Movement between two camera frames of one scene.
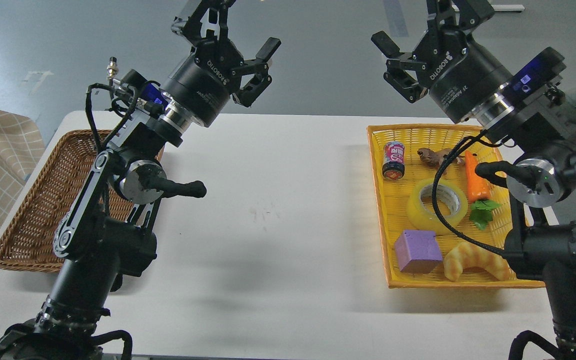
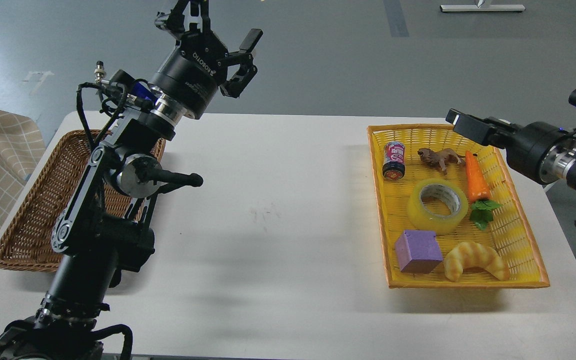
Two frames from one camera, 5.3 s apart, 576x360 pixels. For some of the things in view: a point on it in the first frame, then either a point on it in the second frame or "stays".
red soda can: (393, 167) stays
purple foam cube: (418, 251) stays
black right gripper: (457, 72) to (526, 145)
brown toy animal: (436, 158) stays
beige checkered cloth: (5, 148) stays
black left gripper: (204, 84) to (192, 73)
